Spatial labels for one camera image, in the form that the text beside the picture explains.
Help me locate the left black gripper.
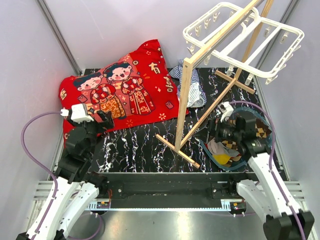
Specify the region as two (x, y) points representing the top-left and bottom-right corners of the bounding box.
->
(68, 109), (114, 157)

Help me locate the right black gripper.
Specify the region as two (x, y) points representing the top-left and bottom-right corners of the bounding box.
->
(192, 115), (242, 144)

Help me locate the wooden drying rack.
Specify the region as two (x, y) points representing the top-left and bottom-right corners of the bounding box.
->
(155, 0), (275, 169)

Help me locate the white plastic clip hanger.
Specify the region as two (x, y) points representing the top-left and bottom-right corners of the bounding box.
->
(182, 0), (305, 89)

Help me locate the brown argyle sock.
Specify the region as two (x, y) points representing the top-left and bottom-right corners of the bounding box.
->
(221, 140), (240, 157)
(255, 118), (272, 139)

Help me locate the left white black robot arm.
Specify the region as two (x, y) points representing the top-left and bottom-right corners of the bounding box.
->
(16, 104), (115, 240)

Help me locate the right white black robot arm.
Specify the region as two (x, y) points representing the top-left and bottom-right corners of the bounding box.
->
(208, 116), (315, 240)

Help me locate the clear blue plastic bin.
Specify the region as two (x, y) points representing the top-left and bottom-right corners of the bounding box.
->
(200, 107), (273, 172)

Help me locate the brown argyle sock in bin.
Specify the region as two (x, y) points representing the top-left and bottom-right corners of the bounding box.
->
(221, 140), (240, 157)

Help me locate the grey sock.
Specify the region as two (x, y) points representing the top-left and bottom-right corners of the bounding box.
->
(207, 139), (231, 156)

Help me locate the yellow sock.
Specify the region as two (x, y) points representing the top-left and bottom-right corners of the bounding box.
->
(212, 153), (231, 166)

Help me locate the red cartoon pillow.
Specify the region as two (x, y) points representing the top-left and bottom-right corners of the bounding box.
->
(58, 38), (189, 142)

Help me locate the blue striped cloth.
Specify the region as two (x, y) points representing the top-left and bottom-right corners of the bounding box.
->
(169, 59), (207, 108)

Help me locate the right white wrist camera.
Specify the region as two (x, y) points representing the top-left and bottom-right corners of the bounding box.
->
(218, 101), (234, 122)

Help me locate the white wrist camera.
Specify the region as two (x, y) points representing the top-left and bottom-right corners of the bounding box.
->
(60, 103), (94, 124)
(218, 101), (234, 122)

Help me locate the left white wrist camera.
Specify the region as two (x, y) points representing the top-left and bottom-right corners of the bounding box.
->
(60, 103), (94, 124)

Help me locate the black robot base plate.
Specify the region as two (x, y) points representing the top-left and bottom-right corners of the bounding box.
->
(84, 172), (256, 208)

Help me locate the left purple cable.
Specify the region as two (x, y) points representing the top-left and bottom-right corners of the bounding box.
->
(20, 111), (66, 181)

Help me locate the aluminium frame rail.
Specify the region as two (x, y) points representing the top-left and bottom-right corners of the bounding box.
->
(33, 181), (55, 200)

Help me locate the right vertical aluminium post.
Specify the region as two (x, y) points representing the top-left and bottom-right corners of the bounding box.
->
(274, 0), (301, 24)

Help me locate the vertical aluminium post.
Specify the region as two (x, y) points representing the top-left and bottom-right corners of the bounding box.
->
(35, 0), (82, 76)
(274, 0), (301, 24)

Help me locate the left vertical aluminium post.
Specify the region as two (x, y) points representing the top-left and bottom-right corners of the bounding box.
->
(35, 0), (82, 76)

